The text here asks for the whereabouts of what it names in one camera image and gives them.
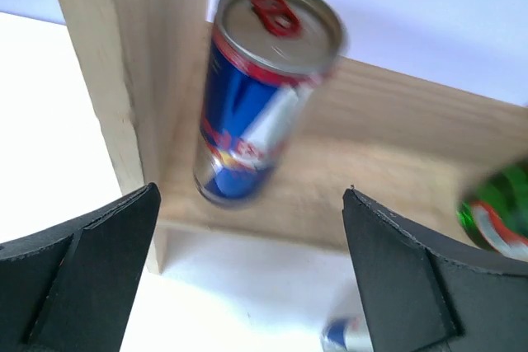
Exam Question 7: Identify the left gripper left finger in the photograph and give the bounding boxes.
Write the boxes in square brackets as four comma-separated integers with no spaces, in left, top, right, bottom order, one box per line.
[1,183,161,352]

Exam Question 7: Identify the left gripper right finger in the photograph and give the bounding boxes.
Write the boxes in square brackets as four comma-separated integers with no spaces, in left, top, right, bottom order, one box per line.
[342,189,527,351]

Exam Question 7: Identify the silver can front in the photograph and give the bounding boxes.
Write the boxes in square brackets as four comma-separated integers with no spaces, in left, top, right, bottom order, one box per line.
[193,0,346,206]

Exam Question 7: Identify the silver can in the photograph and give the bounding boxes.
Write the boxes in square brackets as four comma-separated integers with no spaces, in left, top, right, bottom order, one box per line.
[321,316,374,352]
[193,0,346,206]

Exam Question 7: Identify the wooden two-tier shelf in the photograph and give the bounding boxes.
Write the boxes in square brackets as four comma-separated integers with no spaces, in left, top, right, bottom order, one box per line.
[59,0,527,274]

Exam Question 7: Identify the silver can rear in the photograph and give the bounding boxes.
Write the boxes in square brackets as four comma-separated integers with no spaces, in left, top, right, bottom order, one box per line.
[321,316,374,352]

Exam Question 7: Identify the green glass bottle left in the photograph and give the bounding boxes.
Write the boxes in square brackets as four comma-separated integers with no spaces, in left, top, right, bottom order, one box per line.
[457,157,527,261]

